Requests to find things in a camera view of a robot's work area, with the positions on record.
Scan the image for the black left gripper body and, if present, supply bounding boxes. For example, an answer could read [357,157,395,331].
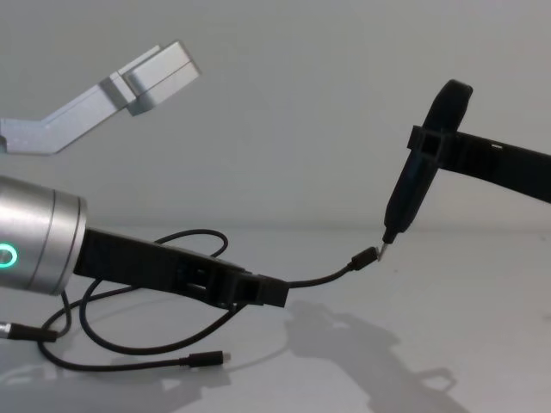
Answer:
[73,227,225,305]

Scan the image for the black pen-shaped tool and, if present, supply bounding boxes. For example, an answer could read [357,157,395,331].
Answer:
[381,78,474,250]

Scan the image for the black charging cable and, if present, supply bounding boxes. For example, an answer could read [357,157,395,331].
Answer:
[38,229,388,372]

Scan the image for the thin dark wrist cable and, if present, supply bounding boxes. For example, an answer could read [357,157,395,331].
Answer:
[0,290,72,344]

